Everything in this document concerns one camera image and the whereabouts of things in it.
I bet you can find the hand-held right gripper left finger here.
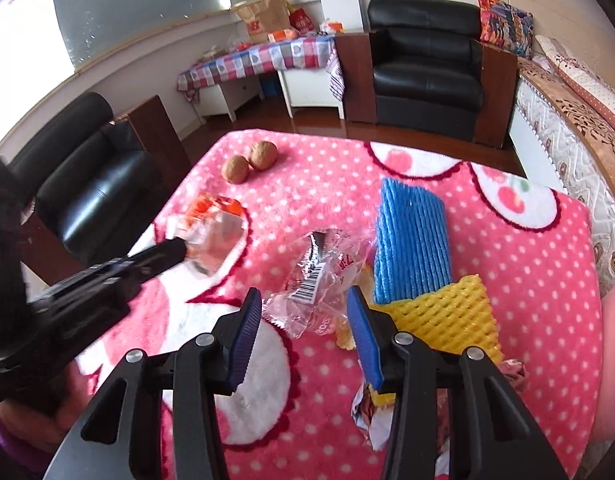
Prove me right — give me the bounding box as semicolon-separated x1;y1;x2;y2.
44;287;263;480

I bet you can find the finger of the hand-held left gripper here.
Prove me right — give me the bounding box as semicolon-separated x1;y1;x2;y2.
85;237;187;286

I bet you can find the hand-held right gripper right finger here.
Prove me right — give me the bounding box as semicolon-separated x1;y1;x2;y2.
346;285;571;480

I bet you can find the clear orange printed plastic wrapper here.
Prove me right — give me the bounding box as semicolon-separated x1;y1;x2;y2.
166;195;249;276

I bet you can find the clear plastic wrapper with barcode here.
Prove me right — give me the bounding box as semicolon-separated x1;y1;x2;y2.
262;228;375;338

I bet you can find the person's left forearm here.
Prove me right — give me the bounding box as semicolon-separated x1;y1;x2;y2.
0;405;53;480

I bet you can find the person's left hand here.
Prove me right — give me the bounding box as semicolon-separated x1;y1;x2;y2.
2;360;96;456

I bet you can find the yellow foam fruit net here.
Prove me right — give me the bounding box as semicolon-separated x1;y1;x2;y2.
380;274;505;366

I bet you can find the colourful foil snack wrapper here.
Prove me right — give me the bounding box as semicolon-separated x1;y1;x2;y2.
350;382;398;453

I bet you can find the blue foam fruit net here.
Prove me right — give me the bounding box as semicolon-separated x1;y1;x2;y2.
372;177;453;306

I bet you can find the black leather armchair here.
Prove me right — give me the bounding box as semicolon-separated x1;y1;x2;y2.
10;91;192;281
335;0;519;150

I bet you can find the small brown walnut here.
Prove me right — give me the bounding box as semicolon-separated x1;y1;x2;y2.
222;155;251;184

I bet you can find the pink polka dot blanket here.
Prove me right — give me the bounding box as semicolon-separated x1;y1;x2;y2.
75;130;603;480

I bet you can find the large brown walnut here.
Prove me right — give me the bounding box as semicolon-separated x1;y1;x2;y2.
249;140;278;171

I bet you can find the crumpled pink wrapper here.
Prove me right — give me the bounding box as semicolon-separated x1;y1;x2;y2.
497;357;529;392

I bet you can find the white table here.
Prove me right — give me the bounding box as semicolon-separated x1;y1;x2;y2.
195;67;344;122

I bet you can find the checkered tablecloth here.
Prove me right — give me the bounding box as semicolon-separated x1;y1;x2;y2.
176;35;345;106

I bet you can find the window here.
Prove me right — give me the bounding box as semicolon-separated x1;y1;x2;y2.
0;0;268;153

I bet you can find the white quilted mattress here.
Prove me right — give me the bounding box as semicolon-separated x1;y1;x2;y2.
507;55;615;301

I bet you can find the brown paper bag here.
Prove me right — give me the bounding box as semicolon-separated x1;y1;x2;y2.
231;0;293;43

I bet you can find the red bag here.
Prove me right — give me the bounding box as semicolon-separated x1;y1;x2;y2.
289;7;313;33

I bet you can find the brown lace bedspread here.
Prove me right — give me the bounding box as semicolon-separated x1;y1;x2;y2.
517;57;615;196

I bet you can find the pink dotted pillow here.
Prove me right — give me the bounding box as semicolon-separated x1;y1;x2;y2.
535;35;615;141

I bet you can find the colourful patterned cushion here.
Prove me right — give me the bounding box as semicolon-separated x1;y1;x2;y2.
475;0;535;58

